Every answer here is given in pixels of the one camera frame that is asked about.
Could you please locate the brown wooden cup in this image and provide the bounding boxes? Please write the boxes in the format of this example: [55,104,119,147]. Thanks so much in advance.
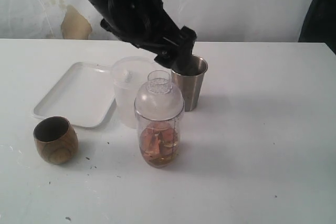
[33,116,79,165]

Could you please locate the clear shaker strainer lid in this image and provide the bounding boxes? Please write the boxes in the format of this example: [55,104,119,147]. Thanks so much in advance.
[134,70,184,121]

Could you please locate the chopped food pieces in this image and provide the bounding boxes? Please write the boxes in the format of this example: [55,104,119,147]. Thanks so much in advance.
[139,122,180,167]

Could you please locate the dark object at right edge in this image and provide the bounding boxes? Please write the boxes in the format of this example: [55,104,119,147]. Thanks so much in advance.
[299,0,335,43]

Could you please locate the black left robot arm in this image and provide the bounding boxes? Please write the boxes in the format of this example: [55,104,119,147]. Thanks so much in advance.
[88,0,197,72]

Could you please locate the clear plastic shaker cup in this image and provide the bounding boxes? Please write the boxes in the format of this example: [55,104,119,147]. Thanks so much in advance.
[134,109,184,168]

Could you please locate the stainless steel cup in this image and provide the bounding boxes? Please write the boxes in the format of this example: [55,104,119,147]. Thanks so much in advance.
[171,55,208,112]

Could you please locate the white plastic tray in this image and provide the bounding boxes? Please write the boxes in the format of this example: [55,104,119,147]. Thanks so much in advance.
[32,62,115,129]

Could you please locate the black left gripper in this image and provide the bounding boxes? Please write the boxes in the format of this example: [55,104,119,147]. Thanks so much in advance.
[100,0,197,73]

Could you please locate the frosted plastic container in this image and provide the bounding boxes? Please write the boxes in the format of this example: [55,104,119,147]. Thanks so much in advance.
[111,57,155,129]

